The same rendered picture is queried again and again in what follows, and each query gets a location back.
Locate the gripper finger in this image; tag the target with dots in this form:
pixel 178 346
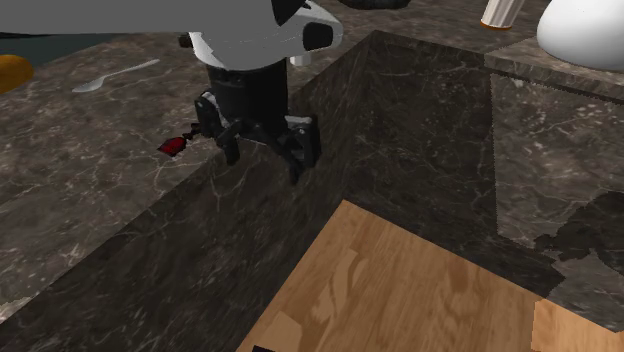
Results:
pixel 304 146
pixel 228 141

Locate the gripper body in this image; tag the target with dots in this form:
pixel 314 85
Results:
pixel 248 92

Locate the small red object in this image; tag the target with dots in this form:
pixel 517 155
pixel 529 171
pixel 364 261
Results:
pixel 171 146

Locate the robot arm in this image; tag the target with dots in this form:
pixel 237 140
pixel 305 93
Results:
pixel 146 14

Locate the orange round object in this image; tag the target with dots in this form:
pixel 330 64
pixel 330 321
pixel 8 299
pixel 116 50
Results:
pixel 13 73

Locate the large white round object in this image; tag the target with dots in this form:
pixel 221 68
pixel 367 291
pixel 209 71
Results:
pixel 585 29

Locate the black round object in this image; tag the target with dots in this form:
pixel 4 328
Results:
pixel 373 4

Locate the silver spoon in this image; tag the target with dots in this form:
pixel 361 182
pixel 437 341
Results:
pixel 90 86

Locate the white ribbed cup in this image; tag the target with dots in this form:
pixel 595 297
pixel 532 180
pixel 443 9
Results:
pixel 502 12

